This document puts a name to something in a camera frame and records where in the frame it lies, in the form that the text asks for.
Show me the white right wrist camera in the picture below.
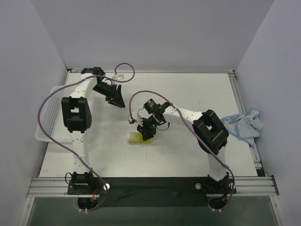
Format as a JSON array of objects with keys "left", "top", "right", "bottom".
[{"left": 128, "top": 113, "right": 143, "bottom": 127}]

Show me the aluminium right side rail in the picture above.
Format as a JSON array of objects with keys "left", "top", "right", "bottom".
[{"left": 228, "top": 70, "right": 267, "bottom": 177}]

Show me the yellow green patterned towel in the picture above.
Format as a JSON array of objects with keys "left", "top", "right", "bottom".
[{"left": 127, "top": 132, "right": 152, "bottom": 144}]

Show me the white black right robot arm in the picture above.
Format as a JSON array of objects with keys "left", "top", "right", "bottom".
[{"left": 135, "top": 99, "right": 229, "bottom": 193}]

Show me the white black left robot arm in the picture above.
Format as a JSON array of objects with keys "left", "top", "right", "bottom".
[{"left": 61, "top": 67, "right": 125, "bottom": 194}]

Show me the light blue towel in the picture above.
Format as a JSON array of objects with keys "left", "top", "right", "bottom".
[{"left": 221, "top": 108, "right": 263, "bottom": 147}]

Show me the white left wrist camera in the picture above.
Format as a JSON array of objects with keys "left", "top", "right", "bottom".
[{"left": 112, "top": 73, "right": 124, "bottom": 81}]

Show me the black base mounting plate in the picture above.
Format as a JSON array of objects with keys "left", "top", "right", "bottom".
[{"left": 67, "top": 176, "right": 237, "bottom": 209}]

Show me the aluminium front rail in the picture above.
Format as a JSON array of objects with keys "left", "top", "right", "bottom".
[{"left": 26, "top": 177, "right": 279, "bottom": 197}]

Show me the aluminium rail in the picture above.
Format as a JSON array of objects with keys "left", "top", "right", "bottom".
[
  {"left": 228, "top": 70, "right": 267, "bottom": 177},
  {"left": 26, "top": 177, "right": 279, "bottom": 197}
]

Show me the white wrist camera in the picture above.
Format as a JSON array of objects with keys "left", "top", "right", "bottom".
[
  {"left": 128, "top": 113, "right": 143, "bottom": 127},
  {"left": 112, "top": 73, "right": 124, "bottom": 81}
]

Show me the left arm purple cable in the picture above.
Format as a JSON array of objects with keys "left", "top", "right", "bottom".
[{"left": 38, "top": 63, "right": 136, "bottom": 211}]

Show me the white perforated plastic basket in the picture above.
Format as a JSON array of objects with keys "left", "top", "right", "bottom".
[{"left": 40, "top": 88, "right": 74, "bottom": 143}]

